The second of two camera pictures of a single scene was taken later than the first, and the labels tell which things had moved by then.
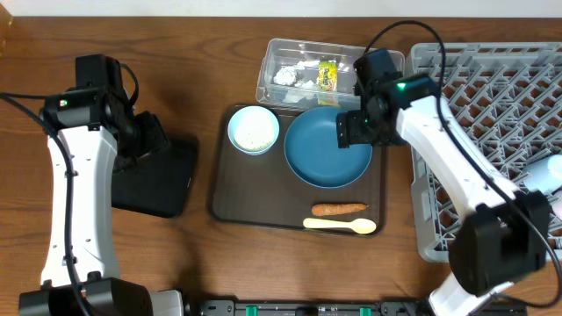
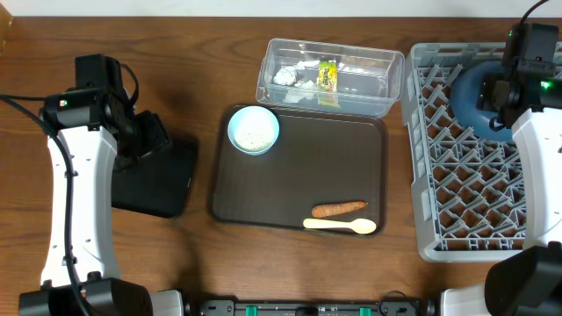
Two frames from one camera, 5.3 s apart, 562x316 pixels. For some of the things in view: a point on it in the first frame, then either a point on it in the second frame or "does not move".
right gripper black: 354,132 to 483,103
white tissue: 285,75 does not move
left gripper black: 154,137 does not move
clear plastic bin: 313,74 does not move
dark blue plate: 312,153 to 463,99
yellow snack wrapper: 327,82 does not move
